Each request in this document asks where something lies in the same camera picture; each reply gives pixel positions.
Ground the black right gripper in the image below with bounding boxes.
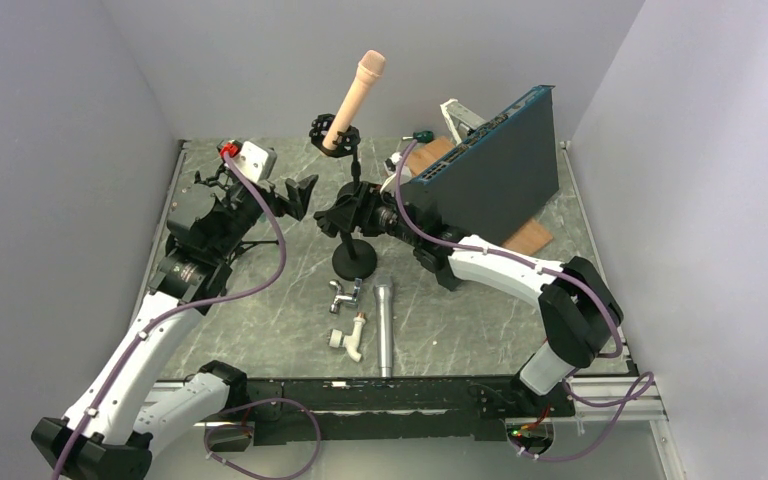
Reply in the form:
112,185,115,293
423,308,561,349
329,182,421,247

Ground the black clip microphone stand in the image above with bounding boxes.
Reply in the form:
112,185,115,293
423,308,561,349
313,181,378,280

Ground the silver mesh-head microphone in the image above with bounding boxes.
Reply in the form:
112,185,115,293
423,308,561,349
373,275,394,378

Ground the black shock-mount tripod stand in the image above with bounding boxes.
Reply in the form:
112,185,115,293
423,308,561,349
167,166,258,265

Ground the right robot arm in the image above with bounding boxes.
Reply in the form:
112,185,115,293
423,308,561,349
314,183,624,415

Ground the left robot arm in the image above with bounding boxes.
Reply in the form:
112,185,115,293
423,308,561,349
32,173,317,479

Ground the black rear microphone stand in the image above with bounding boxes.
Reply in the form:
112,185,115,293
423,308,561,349
309,113,368,205

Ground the beige pink microphone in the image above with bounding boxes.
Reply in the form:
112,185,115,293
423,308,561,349
322,50,387,151

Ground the chrome faucet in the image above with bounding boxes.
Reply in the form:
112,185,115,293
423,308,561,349
329,278,363,314

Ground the white plastic pipe fitting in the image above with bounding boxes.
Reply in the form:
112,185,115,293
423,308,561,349
327,312,366,363

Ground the wooden board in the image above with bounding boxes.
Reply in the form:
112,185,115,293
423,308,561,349
402,137,552,256

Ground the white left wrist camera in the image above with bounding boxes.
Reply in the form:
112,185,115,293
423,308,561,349
218,140,277,182

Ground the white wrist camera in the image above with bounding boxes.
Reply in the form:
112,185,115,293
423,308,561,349
218,140,277,182
384,152,414,178

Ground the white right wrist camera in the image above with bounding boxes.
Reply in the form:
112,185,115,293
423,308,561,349
384,152,414,178

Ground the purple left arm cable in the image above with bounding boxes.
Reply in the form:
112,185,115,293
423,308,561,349
49,152,323,480

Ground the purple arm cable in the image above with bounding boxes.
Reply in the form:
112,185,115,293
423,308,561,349
393,140,656,464
49,152,323,480

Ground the green handled screwdriver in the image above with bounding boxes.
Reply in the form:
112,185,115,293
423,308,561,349
401,130,435,144

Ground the white metal bracket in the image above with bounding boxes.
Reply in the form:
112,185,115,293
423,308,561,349
440,98,486,145

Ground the blue network switch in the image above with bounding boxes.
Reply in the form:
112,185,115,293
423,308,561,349
400,85,559,245

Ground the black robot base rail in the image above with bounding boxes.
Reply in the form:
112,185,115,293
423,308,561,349
181,376,577,446

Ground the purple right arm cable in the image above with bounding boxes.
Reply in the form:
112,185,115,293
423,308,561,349
393,140,656,464

